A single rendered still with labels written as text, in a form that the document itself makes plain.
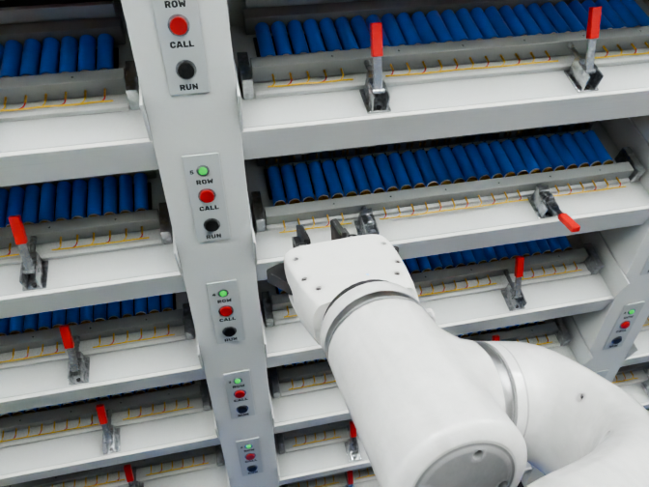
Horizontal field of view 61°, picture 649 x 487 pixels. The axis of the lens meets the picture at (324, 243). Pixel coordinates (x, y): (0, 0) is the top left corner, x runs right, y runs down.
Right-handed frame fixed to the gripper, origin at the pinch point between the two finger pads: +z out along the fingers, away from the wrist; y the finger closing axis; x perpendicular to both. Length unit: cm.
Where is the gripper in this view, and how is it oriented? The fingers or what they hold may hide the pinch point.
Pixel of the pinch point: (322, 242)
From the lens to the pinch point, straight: 57.2
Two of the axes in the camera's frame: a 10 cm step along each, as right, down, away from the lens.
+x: 0.6, 8.9, 4.5
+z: -2.5, -4.2, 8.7
